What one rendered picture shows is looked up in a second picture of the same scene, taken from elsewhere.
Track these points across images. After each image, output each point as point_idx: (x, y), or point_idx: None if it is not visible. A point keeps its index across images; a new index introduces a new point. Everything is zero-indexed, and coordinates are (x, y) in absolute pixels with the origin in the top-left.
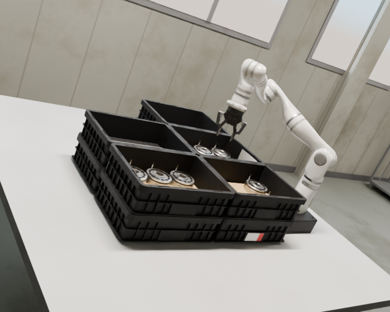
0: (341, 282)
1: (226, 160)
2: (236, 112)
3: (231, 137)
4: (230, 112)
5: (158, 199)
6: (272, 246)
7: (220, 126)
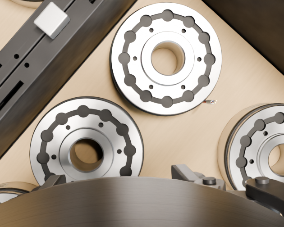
0: None
1: (25, 21)
2: (19, 214)
3: (46, 183)
4: (227, 192)
5: None
6: None
7: (202, 179)
